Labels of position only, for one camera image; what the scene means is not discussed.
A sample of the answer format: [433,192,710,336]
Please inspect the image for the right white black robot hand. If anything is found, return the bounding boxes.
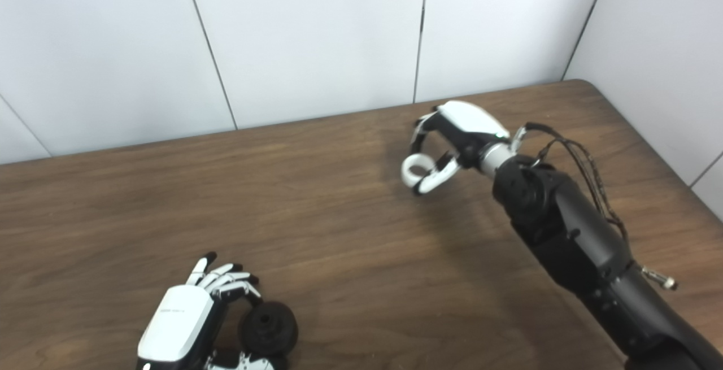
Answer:
[400,101,512,196]

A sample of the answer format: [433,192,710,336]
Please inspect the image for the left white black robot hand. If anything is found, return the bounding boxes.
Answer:
[136,252,289,370]

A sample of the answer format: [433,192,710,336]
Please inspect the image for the white plastic ring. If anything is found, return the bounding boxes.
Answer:
[400,154,436,188]

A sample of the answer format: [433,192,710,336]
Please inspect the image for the round black gear part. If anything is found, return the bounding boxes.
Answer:
[238,301,299,358]

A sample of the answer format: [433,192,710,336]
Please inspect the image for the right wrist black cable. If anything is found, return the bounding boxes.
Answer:
[508,122,631,242]

